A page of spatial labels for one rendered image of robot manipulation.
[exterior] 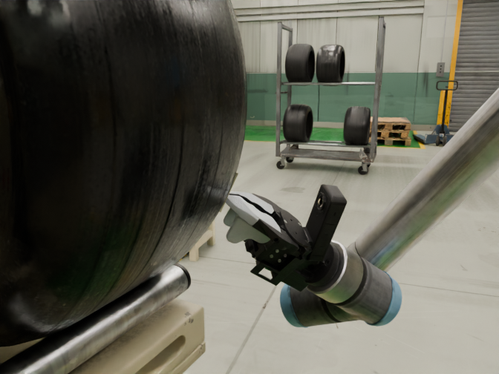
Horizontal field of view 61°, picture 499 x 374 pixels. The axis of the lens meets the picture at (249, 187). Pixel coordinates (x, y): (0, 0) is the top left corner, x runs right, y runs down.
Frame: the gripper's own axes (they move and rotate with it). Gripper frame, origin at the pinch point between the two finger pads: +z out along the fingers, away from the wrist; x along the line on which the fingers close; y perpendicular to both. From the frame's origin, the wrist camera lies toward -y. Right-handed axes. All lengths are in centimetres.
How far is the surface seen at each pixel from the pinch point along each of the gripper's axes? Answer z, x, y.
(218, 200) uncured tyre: 4.3, -6.0, -1.2
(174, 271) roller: -1.0, -1.2, 14.5
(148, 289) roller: 2.6, -5.6, 15.5
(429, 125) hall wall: -712, 810, -70
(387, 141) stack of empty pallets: -506, 619, 13
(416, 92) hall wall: -645, 856, -104
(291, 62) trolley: -192, 480, 15
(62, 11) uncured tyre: 27.0, -13.8, -11.1
